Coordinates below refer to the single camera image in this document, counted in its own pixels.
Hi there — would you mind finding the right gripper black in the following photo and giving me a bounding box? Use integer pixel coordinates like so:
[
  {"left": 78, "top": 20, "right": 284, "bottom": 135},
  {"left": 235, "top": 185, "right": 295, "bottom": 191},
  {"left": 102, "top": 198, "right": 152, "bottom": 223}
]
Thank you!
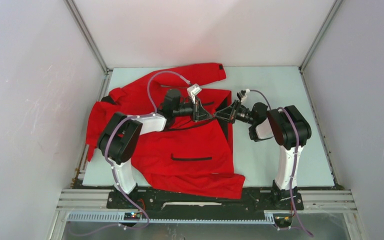
[{"left": 213, "top": 99, "right": 256, "bottom": 126}]

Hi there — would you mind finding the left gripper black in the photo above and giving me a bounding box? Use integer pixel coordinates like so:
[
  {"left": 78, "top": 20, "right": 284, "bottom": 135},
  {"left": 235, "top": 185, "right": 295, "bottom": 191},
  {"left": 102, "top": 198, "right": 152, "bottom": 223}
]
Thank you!
[{"left": 172, "top": 96, "right": 212, "bottom": 122}]

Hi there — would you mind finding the red zip jacket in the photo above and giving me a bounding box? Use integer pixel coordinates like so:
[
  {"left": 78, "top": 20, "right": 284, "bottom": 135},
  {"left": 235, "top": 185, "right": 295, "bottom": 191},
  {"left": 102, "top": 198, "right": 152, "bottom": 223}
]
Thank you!
[{"left": 85, "top": 63, "right": 245, "bottom": 199}]

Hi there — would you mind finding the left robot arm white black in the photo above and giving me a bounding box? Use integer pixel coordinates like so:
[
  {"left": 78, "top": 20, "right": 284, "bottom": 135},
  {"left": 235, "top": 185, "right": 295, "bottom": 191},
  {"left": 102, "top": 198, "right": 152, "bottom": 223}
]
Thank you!
[{"left": 97, "top": 84, "right": 212, "bottom": 208}]

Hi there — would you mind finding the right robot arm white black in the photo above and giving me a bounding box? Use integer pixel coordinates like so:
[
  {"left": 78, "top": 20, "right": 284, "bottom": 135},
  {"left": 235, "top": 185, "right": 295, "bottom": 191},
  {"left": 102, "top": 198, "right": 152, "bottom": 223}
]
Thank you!
[{"left": 214, "top": 100, "right": 312, "bottom": 209}]

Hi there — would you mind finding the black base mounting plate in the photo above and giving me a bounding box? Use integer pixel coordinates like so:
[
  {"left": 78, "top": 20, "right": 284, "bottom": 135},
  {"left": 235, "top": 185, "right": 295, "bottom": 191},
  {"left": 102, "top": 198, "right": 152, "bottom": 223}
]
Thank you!
[{"left": 106, "top": 187, "right": 304, "bottom": 220}]

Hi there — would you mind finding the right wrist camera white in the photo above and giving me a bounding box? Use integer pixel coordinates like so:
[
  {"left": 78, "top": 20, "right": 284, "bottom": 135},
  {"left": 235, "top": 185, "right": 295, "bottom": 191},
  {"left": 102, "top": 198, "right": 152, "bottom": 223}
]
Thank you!
[{"left": 236, "top": 88, "right": 251, "bottom": 103}]

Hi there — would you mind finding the grey cable duct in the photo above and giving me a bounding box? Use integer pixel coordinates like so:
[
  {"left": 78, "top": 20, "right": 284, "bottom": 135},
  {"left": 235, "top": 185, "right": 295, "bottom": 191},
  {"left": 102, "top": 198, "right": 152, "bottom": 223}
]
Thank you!
[{"left": 66, "top": 211, "right": 275, "bottom": 225}]

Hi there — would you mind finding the aluminium frame rail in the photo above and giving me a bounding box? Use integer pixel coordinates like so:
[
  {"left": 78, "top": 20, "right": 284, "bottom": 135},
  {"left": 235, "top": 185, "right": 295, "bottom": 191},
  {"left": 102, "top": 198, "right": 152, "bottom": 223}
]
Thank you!
[{"left": 56, "top": 187, "right": 357, "bottom": 213}]

